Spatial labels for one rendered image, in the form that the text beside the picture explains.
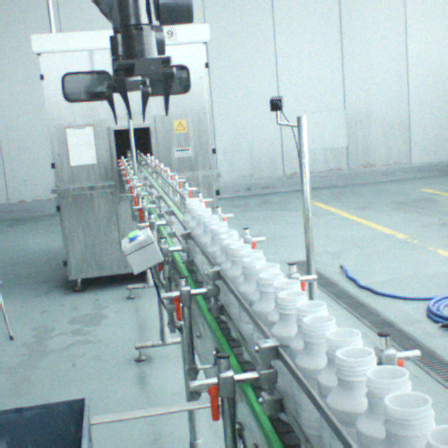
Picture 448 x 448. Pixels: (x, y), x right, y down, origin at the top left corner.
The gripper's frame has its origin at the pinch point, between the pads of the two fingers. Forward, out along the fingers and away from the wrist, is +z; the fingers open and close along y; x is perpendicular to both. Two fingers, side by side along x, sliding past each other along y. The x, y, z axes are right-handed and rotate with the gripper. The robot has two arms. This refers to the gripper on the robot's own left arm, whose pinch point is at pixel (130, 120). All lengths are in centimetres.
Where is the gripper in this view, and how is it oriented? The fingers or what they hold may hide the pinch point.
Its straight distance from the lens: 173.1
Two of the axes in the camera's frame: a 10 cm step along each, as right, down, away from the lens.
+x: 1.6, 1.4, -9.8
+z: 0.8, 9.8, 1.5
